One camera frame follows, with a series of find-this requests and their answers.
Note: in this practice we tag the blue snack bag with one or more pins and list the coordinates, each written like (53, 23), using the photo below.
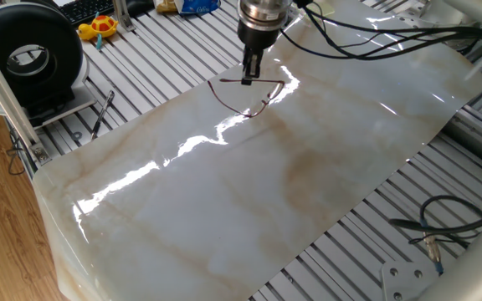
(195, 6)

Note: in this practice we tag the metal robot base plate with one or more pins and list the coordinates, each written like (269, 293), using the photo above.
(404, 280)

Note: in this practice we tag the black pen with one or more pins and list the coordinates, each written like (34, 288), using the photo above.
(103, 110)

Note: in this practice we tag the metal corner bracket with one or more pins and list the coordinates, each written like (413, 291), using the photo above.
(42, 154)

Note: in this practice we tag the yellow snack bag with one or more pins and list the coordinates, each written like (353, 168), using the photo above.
(166, 6)

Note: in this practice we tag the black round fan device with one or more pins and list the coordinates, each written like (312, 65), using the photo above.
(57, 37)

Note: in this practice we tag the yellow turtle toy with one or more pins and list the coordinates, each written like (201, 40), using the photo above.
(103, 25)

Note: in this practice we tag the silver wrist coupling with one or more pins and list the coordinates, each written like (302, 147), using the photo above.
(262, 12)

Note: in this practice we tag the aluminium frame post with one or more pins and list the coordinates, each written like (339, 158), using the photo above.
(2, 92)

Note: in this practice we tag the red framed glasses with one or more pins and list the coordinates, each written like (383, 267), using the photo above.
(266, 102)

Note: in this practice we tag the glossy marble pattern mat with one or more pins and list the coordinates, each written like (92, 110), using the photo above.
(224, 209)

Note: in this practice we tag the metal plate with screws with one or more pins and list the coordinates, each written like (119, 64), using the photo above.
(412, 16)

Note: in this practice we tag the black keyboard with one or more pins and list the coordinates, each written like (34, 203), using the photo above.
(86, 10)

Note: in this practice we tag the aluminium table edge rail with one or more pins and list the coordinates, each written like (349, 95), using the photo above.
(471, 134)

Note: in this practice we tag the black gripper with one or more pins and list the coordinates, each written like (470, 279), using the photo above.
(257, 37)

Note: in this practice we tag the short aluminium upright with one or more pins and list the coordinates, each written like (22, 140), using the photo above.
(121, 14)

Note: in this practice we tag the black computer mouse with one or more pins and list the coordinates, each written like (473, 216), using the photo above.
(140, 6)

